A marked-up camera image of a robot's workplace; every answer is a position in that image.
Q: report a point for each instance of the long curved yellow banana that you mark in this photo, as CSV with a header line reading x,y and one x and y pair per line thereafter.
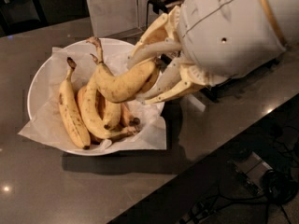
x,y
91,115

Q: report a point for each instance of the white paper liner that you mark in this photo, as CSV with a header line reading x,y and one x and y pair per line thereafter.
x,y
146,131

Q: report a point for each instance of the short upright yellow banana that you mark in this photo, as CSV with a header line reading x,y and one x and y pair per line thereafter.
x,y
110,114

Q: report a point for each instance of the dark appliance with blue light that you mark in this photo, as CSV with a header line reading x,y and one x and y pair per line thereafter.
x,y
17,16

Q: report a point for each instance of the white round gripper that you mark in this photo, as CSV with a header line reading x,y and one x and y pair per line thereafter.
x,y
229,32

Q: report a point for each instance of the white paper bag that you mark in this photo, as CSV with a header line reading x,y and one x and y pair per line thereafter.
x,y
109,17

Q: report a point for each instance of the grey box on floor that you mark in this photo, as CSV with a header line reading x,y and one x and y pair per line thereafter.
x,y
250,172

